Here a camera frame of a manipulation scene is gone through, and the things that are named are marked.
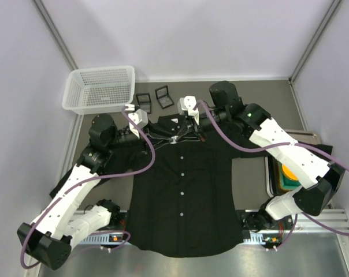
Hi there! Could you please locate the aluminium rail frame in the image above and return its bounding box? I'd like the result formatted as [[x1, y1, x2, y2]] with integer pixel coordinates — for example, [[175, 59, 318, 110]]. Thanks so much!
[[25, 209, 349, 276]]

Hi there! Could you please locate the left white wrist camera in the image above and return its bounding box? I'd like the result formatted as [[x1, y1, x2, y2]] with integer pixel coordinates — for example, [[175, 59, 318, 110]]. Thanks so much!
[[123, 104, 148, 129]]

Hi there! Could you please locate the black box blue brooch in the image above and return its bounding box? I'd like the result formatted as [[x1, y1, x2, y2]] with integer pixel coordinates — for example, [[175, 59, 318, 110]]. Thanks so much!
[[136, 93, 152, 114]]

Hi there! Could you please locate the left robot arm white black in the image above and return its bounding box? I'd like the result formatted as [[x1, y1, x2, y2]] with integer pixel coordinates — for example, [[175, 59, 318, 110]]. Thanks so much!
[[17, 109, 176, 270]]

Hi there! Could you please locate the grey slotted cable duct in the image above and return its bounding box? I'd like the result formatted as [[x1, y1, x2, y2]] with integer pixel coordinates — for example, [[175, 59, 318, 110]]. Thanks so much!
[[80, 233, 281, 245]]

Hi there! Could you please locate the white perforated plastic basket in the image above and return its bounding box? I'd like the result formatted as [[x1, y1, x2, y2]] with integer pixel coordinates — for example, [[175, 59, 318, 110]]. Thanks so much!
[[62, 65, 135, 115]]

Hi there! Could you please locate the black button shirt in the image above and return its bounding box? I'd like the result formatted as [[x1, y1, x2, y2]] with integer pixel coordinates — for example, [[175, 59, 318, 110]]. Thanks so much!
[[49, 114, 334, 259]]

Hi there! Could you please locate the metal tray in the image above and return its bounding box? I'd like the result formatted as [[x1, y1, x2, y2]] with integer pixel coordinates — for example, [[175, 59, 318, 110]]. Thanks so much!
[[265, 129, 333, 197]]

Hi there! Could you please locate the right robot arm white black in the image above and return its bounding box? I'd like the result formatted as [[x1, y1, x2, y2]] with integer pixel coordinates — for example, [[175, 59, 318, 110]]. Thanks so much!
[[177, 81, 346, 231]]

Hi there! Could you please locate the green black mat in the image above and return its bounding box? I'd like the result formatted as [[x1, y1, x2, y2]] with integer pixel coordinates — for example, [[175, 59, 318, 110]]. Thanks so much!
[[273, 161, 300, 193]]

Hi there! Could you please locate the orange bowl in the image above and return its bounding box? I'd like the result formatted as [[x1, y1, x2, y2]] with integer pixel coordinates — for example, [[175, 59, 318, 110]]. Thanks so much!
[[281, 164, 298, 181]]

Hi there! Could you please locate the black box gold brooch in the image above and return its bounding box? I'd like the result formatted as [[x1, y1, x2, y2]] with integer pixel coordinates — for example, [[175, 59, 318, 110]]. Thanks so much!
[[154, 85, 175, 109]]

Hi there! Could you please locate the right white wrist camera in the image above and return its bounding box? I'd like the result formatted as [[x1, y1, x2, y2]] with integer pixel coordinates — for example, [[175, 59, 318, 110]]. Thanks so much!
[[177, 96, 200, 125]]

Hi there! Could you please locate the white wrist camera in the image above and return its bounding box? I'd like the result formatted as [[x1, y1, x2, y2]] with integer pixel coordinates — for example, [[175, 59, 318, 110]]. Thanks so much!
[[177, 96, 200, 125], [123, 104, 148, 129]]

